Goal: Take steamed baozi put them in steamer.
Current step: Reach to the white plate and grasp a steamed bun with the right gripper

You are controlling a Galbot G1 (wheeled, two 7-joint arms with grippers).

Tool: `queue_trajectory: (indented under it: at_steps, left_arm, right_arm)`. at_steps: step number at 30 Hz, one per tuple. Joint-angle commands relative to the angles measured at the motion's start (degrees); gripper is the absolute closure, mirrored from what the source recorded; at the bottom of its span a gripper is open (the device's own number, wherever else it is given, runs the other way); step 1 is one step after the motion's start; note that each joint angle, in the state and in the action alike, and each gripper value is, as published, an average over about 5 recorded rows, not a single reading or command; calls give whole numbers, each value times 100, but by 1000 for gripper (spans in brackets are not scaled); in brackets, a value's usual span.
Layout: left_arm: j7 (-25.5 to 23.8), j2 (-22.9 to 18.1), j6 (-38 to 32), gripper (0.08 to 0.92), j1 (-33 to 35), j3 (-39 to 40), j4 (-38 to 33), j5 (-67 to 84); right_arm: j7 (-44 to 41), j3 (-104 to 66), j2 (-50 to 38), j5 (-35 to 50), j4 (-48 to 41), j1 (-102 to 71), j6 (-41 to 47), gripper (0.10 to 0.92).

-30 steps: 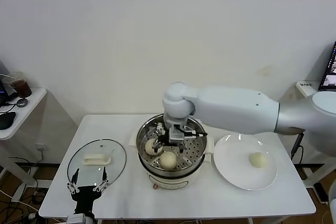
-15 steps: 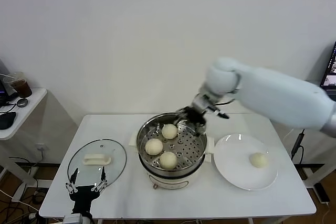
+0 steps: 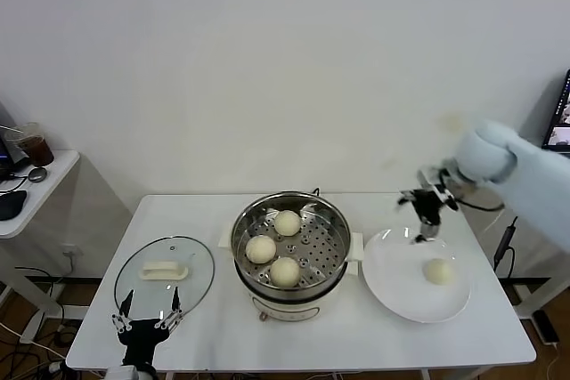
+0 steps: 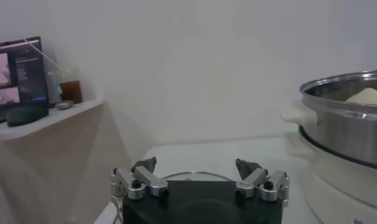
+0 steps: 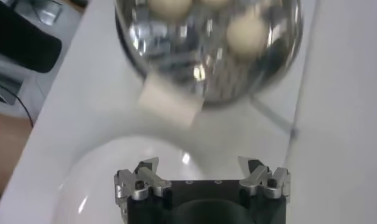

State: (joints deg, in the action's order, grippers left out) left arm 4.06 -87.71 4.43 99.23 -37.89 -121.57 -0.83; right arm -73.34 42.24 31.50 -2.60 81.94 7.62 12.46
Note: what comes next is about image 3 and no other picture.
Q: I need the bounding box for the black floor cable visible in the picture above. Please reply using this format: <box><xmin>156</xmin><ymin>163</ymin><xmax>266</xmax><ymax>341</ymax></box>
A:
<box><xmin>14</xmin><ymin>266</ymin><xmax>66</xmax><ymax>286</ymax></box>

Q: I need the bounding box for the round black puck with cable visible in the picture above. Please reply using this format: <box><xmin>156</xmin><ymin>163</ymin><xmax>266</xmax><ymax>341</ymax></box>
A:
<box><xmin>2</xmin><ymin>166</ymin><xmax>48</xmax><ymax>194</ymax></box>

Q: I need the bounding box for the cream electric cooking pot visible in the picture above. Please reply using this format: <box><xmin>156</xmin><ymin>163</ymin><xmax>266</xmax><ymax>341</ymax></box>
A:
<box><xmin>224</xmin><ymin>248</ymin><xmax>360</xmax><ymax>323</ymax></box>

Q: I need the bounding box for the black floor power strip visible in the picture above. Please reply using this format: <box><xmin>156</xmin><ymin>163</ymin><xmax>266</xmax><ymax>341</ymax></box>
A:
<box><xmin>532</xmin><ymin>310</ymin><xmax>560</xmax><ymax>348</ymax></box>

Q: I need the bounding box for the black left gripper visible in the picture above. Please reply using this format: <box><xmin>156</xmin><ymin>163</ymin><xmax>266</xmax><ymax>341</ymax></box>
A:
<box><xmin>110</xmin><ymin>286</ymin><xmax>183</xmax><ymax>366</ymax></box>

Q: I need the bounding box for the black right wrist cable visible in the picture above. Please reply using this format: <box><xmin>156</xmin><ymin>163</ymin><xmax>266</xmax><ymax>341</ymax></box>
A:
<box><xmin>458</xmin><ymin>197</ymin><xmax>507</xmax><ymax>213</ymax></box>

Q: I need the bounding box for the glass lid with cream handle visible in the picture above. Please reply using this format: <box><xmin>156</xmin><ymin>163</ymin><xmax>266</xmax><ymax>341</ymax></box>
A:
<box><xmin>113</xmin><ymin>234</ymin><xmax>216</xmax><ymax>323</ymax></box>

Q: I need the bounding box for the laptop screen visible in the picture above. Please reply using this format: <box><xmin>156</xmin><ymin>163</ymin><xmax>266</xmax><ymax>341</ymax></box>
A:
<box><xmin>0</xmin><ymin>101</ymin><xmax>28</xmax><ymax>181</ymax></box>
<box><xmin>541</xmin><ymin>69</ymin><xmax>570</xmax><ymax>150</ymax></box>

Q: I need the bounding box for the white round plate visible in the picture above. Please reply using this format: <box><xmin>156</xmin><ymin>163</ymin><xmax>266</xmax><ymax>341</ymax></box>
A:
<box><xmin>361</xmin><ymin>227</ymin><xmax>472</xmax><ymax>324</ymax></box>

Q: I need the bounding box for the stainless steel steamer basket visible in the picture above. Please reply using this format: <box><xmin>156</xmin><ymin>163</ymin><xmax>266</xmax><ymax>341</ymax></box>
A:
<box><xmin>216</xmin><ymin>191</ymin><xmax>365</xmax><ymax>299</ymax></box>

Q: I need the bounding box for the black cable with adapter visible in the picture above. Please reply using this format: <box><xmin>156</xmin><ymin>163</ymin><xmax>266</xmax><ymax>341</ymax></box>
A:
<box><xmin>492</xmin><ymin>216</ymin><xmax>520</xmax><ymax>281</ymax></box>

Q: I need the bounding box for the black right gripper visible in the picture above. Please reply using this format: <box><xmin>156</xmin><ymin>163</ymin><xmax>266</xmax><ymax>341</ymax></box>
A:
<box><xmin>395</xmin><ymin>190</ymin><xmax>444</xmax><ymax>244</ymax></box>

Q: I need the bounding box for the white side table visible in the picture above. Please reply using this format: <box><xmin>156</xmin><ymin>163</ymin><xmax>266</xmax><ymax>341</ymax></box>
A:
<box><xmin>0</xmin><ymin>150</ymin><xmax>81</xmax><ymax>345</ymax></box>

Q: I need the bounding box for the plastic cup of iced coffee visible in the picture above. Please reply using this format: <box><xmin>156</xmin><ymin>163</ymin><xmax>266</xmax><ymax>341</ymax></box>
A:
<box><xmin>4</xmin><ymin>122</ymin><xmax>55</xmax><ymax>167</ymax></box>

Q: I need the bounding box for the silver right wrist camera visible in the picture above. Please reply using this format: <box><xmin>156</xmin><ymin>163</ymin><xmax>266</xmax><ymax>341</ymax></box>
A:
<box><xmin>416</xmin><ymin>166</ymin><xmax>460</xmax><ymax>212</ymax></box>

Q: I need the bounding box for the white wall outlet with plug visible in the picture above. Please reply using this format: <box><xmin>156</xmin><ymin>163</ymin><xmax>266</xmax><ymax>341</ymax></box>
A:
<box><xmin>57</xmin><ymin>244</ymin><xmax>84</xmax><ymax>274</ymax></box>

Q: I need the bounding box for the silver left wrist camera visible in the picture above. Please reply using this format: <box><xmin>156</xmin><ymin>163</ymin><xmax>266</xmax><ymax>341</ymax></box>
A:
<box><xmin>104</xmin><ymin>365</ymin><xmax>139</xmax><ymax>380</ymax></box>

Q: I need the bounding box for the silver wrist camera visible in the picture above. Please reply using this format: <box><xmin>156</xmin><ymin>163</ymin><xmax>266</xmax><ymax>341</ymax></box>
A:
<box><xmin>416</xmin><ymin>166</ymin><xmax>460</xmax><ymax>212</ymax></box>
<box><xmin>104</xmin><ymin>365</ymin><xmax>139</xmax><ymax>380</ymax></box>

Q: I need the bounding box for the white steamed baozi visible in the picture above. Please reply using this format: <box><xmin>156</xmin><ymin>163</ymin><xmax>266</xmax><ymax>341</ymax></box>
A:
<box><xmin>269</xmin><ymin>256</ymin><xmax>302</xmax><ymax>288</ymax></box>
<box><xmin>422</xmin><ymin>257</ymin><xmax>455</xmax><ymax>286</ymax></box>
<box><xmin>273</xmin><ymin>209</ymin><xmax>303</xmax><ymax>238</ymax></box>
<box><xmin>245</xmin><ymin>234</ymin><xmax>278</xmax><ymax>265</ymax></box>

